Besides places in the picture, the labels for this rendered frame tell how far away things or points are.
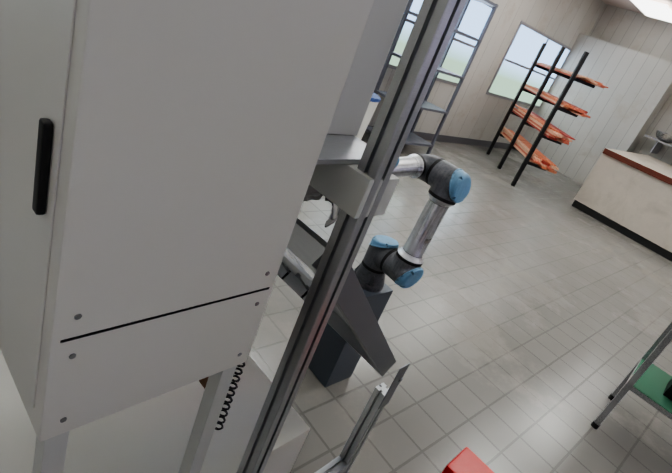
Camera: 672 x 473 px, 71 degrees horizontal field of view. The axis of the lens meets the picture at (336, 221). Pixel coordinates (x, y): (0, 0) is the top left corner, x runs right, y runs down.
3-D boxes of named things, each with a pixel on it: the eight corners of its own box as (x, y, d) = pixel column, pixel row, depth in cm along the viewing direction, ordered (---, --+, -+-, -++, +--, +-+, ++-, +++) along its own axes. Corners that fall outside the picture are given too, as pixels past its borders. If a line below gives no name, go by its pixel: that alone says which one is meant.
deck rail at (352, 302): (377, 372, 141) (391, 357, 142) (382, 376, 140) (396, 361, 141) (311, 264, 83) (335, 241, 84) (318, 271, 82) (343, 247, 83)
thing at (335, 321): (253, 250, 176) (267, 237, 178) (377, 372, 141) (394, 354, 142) (251, 248, 175) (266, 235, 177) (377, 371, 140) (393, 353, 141)
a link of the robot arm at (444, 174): (392, 270, 207) (451, 159, 187) (416, 291, 198) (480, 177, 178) (375, 272, 198) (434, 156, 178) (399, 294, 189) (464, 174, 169)
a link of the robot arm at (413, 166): (430, 146, 192) (342, 146, 160) (450, 158, 186) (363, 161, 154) (420, 171, 198) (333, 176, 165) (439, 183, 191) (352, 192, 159)
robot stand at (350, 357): (329, 352, 244) (367, 267, 222) (351, 376, 234) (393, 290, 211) (302, 361, 232) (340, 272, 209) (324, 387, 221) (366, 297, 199)
